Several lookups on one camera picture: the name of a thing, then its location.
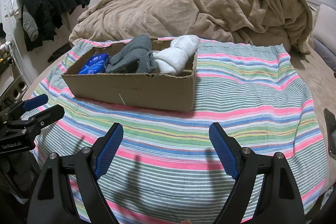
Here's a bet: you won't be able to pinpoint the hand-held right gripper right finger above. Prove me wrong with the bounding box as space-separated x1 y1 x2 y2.
209 122 306 224

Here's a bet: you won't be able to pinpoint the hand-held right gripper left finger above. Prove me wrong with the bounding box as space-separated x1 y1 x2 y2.
28 122 124 224

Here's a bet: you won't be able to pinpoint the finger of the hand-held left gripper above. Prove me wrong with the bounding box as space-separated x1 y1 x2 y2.
0 94 48 120
25 105 65 133

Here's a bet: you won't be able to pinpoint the brown cardboard box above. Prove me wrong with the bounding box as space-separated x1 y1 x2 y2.
61 39 198 112

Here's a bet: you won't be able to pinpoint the blue tissue pack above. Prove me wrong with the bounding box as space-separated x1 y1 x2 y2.
78 53 109 74

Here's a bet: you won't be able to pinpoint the grey fuzzy sock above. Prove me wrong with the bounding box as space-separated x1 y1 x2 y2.
136 50 160 74
106 35 153 73

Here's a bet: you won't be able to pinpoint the white socks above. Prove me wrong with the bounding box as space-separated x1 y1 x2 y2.
154 35 200 76

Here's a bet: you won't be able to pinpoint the striped colourful cloth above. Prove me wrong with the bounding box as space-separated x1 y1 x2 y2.
31 37 326 224

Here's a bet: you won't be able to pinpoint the black bag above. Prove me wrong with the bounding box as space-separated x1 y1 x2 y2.
47 44 72 62

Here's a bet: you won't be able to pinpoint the grey knit garment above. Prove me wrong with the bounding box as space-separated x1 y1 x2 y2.
22 10 39 41

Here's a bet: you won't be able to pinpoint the white clothes rack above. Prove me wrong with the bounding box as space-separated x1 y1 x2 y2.
7 0 22 56

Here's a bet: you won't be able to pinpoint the black hanging clothes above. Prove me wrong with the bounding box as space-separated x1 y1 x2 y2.
15 0 92 52

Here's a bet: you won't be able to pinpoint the dark smartphone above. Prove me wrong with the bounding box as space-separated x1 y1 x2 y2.
323 108 336 159

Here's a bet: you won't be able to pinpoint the grey pillow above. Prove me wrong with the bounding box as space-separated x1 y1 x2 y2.
314 38 336 71

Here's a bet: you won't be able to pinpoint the beige duvet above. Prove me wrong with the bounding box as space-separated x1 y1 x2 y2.
69 0 313 54

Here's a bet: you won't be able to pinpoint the white embroidered pillow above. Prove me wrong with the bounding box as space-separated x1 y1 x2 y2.
311 4 336 46

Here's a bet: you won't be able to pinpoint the grey bed headboard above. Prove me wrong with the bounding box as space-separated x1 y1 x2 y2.
304 0 336 12

